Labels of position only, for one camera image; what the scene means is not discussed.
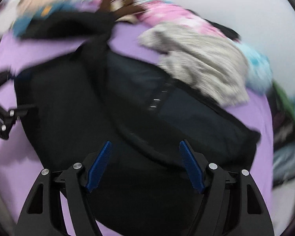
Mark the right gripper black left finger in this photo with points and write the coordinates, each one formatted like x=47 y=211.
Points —
x=42 y=211

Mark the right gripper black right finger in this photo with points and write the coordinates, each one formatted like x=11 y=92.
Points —
x=231 y=202

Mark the large black garment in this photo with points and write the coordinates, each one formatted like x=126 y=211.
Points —
x=82 y=99

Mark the green cloth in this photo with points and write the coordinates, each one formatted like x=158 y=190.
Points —
x=283 y=107

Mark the blue black jacket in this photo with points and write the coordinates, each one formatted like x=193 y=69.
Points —
x=22 y=23

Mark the grey knit sweater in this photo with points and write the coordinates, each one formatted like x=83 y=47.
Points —
x=212 y=65

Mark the light blue fluffy blanket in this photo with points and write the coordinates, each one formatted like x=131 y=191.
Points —
x=259 y=77

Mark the brown printed garment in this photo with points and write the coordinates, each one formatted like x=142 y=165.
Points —
x=124 y=10

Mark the pink patterned quilt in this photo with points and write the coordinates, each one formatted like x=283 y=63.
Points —
x=158 y=11

